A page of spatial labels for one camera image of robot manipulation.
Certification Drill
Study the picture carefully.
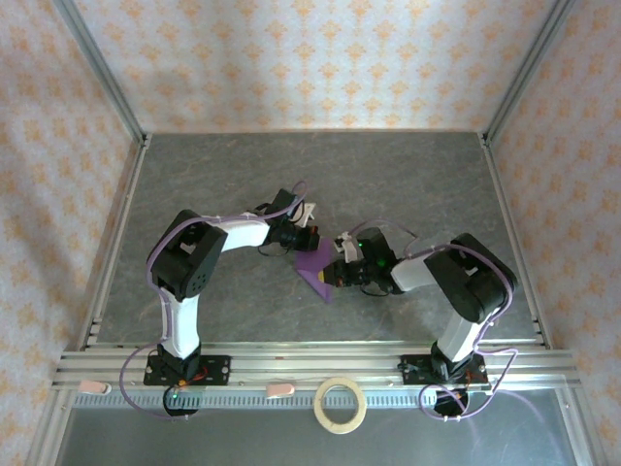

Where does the aluminium mounting rail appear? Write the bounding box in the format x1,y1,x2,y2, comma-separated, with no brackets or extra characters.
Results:
51,342,581,390

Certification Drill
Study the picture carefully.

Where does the aluminium frame post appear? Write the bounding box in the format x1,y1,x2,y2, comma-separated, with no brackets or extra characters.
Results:
51,0,152,147
477,0,578,147

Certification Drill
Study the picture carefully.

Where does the grey slotted cable duct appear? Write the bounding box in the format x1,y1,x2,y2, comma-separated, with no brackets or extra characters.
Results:
71,390,568,411

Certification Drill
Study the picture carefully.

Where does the black round cable port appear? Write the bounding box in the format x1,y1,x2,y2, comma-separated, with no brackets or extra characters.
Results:
162,385,201,419
433,387,472,419

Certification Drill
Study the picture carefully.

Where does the aluminium right frame post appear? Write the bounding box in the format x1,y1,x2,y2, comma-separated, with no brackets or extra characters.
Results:
477,0,578,147

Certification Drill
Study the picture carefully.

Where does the beige tape roll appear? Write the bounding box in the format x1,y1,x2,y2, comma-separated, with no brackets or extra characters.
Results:
313,377,369,435

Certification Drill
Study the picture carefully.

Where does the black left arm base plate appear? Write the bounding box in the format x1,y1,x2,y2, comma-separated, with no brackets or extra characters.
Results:
143,354,232,387

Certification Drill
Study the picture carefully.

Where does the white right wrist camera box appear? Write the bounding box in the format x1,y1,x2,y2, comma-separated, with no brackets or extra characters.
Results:
333,231,360,257

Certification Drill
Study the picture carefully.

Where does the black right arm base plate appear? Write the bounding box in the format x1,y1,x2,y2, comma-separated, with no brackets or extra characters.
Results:
398,353,492,389

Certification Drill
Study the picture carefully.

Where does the aluminium left side rail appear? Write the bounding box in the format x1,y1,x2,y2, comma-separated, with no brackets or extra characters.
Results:
77,135,152,351

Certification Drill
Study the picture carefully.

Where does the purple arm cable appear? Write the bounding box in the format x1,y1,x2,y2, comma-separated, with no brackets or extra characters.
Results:
348,220,519,422
118,181,311,422

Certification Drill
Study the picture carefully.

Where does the aluminium left frame post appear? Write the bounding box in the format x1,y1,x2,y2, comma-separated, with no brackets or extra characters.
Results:
51,0,152,147

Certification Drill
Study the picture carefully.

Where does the grey metal sheet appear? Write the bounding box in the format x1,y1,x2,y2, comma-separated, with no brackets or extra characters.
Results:
52,406,583,466

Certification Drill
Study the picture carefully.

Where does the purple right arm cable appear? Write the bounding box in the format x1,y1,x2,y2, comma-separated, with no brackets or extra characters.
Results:
348,220,519,422

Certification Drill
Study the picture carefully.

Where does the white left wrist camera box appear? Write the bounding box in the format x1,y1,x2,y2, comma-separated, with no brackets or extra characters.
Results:
295,202,319,229

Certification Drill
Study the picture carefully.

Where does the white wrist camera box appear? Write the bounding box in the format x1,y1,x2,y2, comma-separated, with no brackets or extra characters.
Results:
295,202,319,229
333,231,360,257

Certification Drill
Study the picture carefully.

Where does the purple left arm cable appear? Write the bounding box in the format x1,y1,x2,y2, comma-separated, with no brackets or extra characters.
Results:
118,181,311,422

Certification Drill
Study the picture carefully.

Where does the aluminium right side rail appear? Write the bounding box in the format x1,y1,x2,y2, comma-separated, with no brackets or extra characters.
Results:
478,131,553,351

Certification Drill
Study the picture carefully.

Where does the purple paper sheet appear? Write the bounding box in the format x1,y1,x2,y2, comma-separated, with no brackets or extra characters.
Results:
294,237,337,305

